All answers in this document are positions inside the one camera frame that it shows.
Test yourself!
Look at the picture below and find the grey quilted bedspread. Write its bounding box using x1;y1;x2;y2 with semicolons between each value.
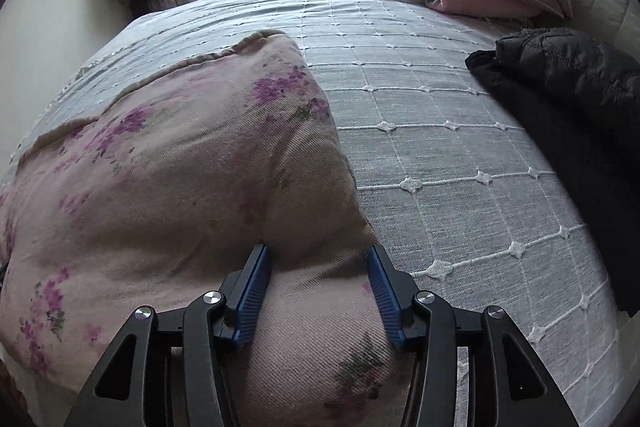
1;0;639;426

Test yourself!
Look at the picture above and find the pink floral quilted garment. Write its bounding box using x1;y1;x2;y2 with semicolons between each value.
1;30;411;426

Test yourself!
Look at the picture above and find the black jacket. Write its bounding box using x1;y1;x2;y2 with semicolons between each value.
465;27;639;317

